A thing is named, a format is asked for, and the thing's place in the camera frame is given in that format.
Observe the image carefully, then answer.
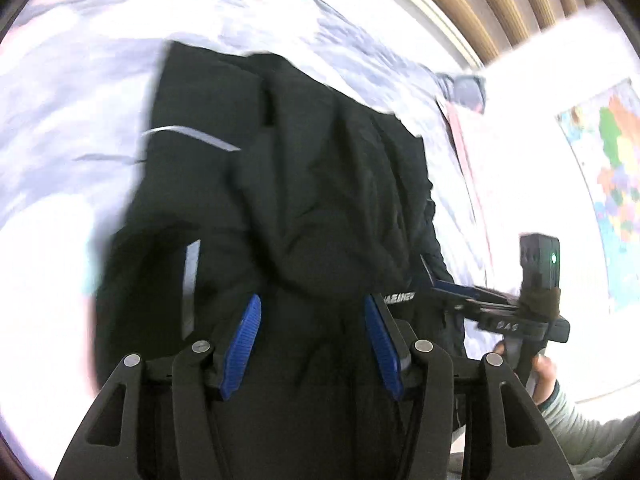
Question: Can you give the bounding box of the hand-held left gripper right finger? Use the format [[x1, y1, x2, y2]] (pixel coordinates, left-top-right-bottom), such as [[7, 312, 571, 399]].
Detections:
[[364, 294, 576, 480]]

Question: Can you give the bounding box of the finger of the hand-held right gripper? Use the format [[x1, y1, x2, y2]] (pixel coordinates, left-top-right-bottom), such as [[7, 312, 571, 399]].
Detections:
[[420, 255, 523, 312]]

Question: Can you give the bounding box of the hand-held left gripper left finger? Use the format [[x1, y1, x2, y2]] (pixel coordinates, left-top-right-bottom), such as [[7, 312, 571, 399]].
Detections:
[[52, 294, 262, 480]]

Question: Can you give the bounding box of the black hooded jacket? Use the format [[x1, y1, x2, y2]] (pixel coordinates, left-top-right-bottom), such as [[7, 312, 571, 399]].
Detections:
[[92, 40, 468, 480]]

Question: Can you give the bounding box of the person's right forearm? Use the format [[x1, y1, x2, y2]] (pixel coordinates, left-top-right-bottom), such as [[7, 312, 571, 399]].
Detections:
[[532, 380, 640, 467]]

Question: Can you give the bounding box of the person's right hand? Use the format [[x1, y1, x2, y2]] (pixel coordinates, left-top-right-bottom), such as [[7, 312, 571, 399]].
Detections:
[[524, 354, 559, 407]]

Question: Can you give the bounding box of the pink pillow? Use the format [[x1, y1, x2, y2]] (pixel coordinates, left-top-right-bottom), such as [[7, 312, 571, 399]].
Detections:
[[437, 97, 501, 291]]

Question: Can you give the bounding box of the striped window blind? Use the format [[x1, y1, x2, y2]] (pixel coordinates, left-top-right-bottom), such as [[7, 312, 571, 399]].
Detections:
[[385, 0, 608, 68]]

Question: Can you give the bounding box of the floral grey pink blanket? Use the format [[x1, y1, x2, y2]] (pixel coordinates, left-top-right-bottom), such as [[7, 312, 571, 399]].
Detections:
[[0, 0, 493, 466]]

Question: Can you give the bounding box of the wall map poster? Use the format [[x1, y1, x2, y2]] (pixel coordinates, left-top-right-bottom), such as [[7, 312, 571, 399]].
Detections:
[[556, 77, 640, 316]]

